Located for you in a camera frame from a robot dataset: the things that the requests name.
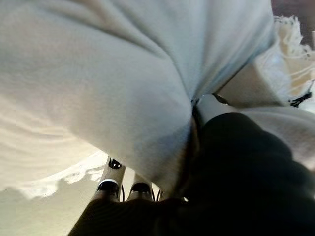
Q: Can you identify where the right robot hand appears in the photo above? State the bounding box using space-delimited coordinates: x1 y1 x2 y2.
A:
67 94 315 236

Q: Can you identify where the white cushion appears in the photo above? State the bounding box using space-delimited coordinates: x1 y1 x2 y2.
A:
0 0 277 197

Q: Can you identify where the cream fringed throw blanket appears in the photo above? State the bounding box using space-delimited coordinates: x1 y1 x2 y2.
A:
255 15 315 108

